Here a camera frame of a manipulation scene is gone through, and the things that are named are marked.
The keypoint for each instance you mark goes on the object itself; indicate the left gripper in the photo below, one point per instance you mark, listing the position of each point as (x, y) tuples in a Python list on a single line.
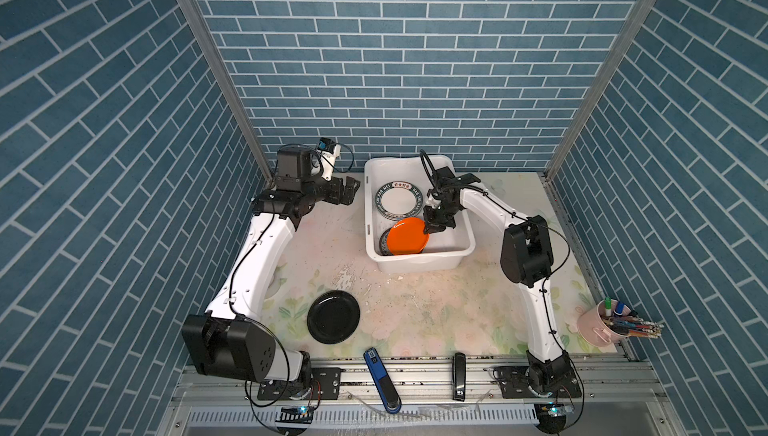
[(347, 192)]

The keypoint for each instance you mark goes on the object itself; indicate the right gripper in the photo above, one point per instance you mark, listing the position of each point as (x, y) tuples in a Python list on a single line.
[(431, 226)]

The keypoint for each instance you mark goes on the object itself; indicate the orange plastic plate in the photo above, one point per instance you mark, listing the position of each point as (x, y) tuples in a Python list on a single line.
[(407, 237)]

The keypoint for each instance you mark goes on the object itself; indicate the green rimmed white plate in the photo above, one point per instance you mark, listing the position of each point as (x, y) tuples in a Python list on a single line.
[(398, 200)]

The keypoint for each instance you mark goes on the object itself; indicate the black plate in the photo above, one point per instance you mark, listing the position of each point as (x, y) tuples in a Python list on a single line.
[(333, 317)]

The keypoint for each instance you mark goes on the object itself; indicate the green blue floral plate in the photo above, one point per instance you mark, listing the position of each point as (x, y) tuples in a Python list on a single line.
[(383, 244)]

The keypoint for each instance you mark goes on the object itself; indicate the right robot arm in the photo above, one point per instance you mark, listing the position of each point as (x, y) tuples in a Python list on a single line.
[(526, 260)]

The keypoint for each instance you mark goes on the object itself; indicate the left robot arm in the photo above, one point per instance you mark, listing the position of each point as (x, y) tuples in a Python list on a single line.
[(228, 339)]

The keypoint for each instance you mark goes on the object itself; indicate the white plastic bin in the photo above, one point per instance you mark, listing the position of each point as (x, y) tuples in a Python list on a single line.
[(444, 251)]

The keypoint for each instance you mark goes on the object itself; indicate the black handheld device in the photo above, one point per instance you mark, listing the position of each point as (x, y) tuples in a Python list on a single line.
[(459, 377)]

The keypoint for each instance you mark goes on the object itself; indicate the blue handheld tool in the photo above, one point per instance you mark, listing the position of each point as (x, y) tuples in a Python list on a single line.
[(384, 385)]

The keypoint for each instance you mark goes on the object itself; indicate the pink pen cup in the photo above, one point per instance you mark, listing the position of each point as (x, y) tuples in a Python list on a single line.
[(612, 321)]

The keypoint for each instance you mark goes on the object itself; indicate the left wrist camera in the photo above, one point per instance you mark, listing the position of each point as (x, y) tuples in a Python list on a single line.
[(328, 151)]

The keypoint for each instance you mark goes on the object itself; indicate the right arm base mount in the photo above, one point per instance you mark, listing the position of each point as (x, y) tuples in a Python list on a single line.
[(542, 381)]

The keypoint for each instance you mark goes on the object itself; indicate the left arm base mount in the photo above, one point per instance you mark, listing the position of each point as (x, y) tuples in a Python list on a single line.
[(325, 379)]

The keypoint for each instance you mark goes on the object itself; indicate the aluminium rail frame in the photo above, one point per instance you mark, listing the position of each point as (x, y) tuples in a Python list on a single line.
[(610, 395)]

